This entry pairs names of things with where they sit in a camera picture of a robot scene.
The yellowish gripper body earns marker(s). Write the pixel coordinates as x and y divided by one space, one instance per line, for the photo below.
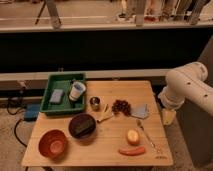
168 116

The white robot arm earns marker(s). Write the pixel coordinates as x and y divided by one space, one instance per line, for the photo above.
186 82

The dark purple bowl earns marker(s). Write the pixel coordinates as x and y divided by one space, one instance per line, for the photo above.
82 126

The blue sponge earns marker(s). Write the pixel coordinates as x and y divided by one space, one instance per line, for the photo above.
56 96

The red bowl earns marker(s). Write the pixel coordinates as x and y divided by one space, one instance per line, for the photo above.
52 144

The grey folded cloth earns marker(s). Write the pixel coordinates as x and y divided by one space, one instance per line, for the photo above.
141 112

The yellow apple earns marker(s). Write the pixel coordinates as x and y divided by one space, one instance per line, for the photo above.
133 137

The orange carrot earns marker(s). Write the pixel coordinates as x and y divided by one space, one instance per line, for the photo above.
132 152

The bunch of dark grapes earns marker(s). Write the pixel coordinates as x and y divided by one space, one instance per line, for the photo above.
121 106

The yellow banana peel piece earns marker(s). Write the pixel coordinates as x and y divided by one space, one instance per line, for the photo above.
105 114

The small metal cup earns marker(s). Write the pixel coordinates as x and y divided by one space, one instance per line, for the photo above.
95 103

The white and blue cup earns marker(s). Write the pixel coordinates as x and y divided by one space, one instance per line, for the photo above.
77 89

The green plastic tray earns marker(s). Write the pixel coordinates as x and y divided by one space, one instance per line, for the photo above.
64 82

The blue power box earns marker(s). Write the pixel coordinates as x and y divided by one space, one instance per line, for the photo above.
31 112

